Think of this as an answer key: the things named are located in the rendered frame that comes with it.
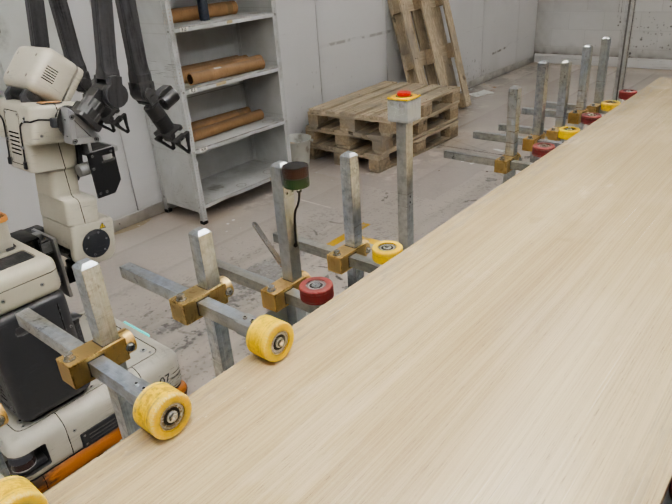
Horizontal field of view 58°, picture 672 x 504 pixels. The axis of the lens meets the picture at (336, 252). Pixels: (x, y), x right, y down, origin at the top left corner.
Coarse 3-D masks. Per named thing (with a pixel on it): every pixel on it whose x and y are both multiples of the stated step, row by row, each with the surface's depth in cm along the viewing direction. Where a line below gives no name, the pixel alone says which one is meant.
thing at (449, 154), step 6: (450, 150) 250; (444, 156) 251; (450, 156) 249; (456, 156) 247; (462, 156) 245; (468, 156) 243; (474, 156) 242; (480, 156) 241; (486, 156) 240; (492, 156) 240; (474, 162) 243; (480, 162) 241; (486, 162) 239; (492, 162) 238; (516, 162) 231; (522, 162) 231; (528, 162) 230; (510, 168) 234; (516, 168) 232; (522, 168) 230
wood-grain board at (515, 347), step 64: (640, 128) 236; (512, 192) 185; (576, 192) 182; (640, 192) 179; (448, 256) 150; (512, 256) 148; (576, 256) 146; (640, 256) 144; (320, 320) 128; (384, 320) 126; (448, 320) 125; (512, 320) 123; (576, 320) 122; (640, 320) 120; (256, 384) 110; (320, 384) 109; (384, 384) 108; (448, 384) 107; (512, 384) 106; (576, 384) 104; (640, 384) 103; (128, 448) 98; (192, 448) 97; (256, 448) 96; (320, 448) 95; (384, 448) 94; (448, 448) 93; (512, 448) 92; (576, 448) 91; (640, 448) 91
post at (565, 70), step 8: (568, 64) 257; (560, 72) 260; (568, 72) 259; (560, 80) 262; (568, 80) 261; (560, 88) 263; (568, 88) 263; (560, 96) 264; (560, 104) 265; (560, 112) 267; (560, 120) 268
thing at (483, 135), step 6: (474, 132) 266; (480, 132) 264; (486, 132) 263; (492, 132) 263; (474, 138) 267; (480, 138) 265; (486, 138) 263; (492, 138) 261; (498, 138) 259; (504, 138) 258; (522, 138) 252; (558, 144) 243
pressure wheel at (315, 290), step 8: (304, 280) 143; (312, 280) 143; (320, 280) 143; (328, 280) 142; (304, 288) 139; (312, 288) 140; (320, 288) 139; (328, 288) 139; (304, 296) 139; (312, 296) 138; (320, 296) 138; (328, 296) 139; (312, 304) 139; (320, 304) 139
